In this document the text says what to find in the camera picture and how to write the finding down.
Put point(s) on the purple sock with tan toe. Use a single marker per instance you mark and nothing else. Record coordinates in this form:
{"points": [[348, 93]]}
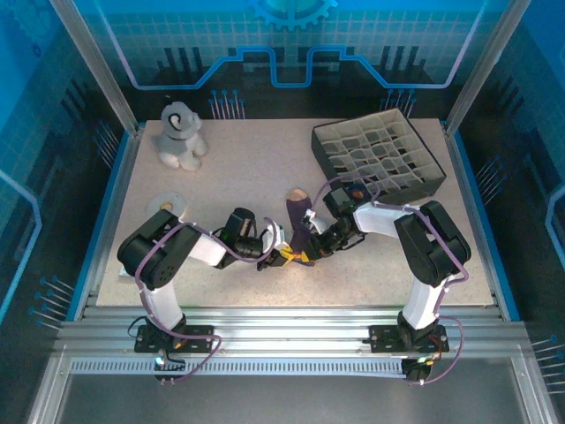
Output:
{"points": [[296, 221]]}

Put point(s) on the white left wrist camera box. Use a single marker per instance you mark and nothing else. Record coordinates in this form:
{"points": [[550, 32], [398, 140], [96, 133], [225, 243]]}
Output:
{"points": [[273, 236]]}

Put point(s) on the aluminium front rail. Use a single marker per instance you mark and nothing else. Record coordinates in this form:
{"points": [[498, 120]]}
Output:
{"points": [[287, 331]]}

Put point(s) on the grey fabric organizer box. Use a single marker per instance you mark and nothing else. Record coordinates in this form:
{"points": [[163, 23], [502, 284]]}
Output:
{"points": [[384, 150]]}

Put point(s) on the purple sock with teal toe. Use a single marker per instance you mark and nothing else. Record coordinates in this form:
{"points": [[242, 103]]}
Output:
{"points": [[357, 193]]}

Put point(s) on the white label sticker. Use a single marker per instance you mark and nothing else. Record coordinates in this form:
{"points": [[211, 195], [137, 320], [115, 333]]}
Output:
{"points": [[123, 273]]}

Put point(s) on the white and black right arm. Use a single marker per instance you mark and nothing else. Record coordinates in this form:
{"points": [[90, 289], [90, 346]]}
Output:
{"points": [[379, 218]]}

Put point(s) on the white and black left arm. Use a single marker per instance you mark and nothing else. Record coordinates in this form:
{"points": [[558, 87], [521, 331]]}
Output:
{"points": [[163, 305]]}

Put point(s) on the grey and white plush dog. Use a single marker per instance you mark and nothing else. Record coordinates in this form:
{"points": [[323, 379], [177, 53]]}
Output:
{"points": [[176, 146]]}

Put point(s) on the white tape roll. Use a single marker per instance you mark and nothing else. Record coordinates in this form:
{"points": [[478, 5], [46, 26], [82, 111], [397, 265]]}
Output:
{"points": [[176, 199]]}

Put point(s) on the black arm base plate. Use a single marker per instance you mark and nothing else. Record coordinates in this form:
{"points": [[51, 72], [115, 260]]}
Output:
{"points": [[203, 338], [384, 338]]}

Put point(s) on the aluminium frame post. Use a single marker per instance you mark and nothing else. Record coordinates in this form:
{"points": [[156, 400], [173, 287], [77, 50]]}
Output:
{"points": [[97, 66], [481, 70]]}

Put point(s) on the black connector box with LED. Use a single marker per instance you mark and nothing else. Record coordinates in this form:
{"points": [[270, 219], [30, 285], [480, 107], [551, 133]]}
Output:
{"points": [[417, 371], [164, 366]]}

